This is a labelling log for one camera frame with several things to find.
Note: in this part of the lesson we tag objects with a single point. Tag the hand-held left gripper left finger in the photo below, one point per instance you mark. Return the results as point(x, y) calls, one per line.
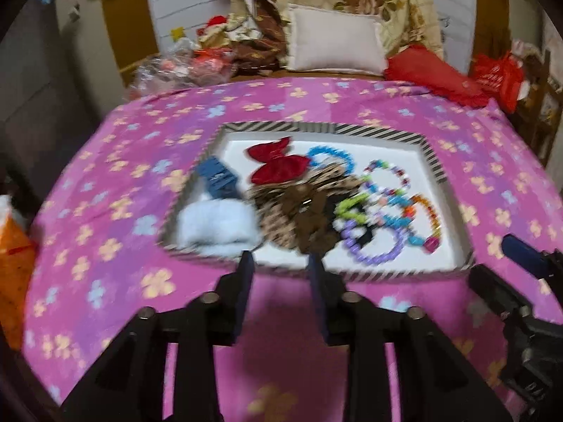
point(244, 281)

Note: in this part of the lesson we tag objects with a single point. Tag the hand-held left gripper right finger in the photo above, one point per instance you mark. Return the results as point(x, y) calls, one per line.
point(317, 292)

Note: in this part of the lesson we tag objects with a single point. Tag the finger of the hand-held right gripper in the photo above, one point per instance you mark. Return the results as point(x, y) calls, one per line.
point(497, 292)
point(523, 252)

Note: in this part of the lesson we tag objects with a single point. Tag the black scrunchie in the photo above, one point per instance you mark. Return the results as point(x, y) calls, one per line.
point(364, 236)

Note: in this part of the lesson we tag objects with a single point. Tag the red hair bow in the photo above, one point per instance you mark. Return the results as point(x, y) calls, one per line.
point(277, 169)

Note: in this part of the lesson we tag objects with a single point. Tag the striped cardboard box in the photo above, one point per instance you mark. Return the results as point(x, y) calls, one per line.
point(237, 149)

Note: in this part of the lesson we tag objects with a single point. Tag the light blue fluffy scrunchie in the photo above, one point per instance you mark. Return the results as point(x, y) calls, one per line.
point(215, 224)

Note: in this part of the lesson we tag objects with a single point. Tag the leopard print scrunchie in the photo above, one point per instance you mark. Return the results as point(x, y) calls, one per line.
point(272, 215)

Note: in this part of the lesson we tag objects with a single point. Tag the leopard print hair bow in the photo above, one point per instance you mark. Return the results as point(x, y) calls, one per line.
point(312, 220)

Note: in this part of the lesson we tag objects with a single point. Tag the blue hair claw clip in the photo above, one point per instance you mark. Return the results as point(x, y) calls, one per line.
point(215, 178)

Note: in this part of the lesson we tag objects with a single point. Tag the pink floral bedsheet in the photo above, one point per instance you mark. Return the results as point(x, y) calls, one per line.
point(110, 228)

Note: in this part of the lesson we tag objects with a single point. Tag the wooden chair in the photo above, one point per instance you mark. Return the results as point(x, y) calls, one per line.
point(543, 105)

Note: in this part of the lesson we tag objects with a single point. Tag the red printed bag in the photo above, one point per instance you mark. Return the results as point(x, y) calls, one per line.
point(497, 79)

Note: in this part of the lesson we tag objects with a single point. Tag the red pillow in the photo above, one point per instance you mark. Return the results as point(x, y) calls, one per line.
point(422, 66)

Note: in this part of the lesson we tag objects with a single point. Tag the clear plastic bag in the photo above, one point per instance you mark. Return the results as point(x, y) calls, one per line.
point(167, 70)

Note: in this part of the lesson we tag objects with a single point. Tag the white cloth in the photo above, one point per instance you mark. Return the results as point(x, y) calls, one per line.
point(6, 211)

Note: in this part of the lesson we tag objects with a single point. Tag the beige pillow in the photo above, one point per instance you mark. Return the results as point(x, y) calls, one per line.
point(334, 39)

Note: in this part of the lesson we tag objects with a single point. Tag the red stuffed toy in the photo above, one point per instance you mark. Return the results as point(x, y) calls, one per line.
point(215, 28)

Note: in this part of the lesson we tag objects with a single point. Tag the grey cabinet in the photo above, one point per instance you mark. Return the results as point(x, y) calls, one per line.
point(39, 74)

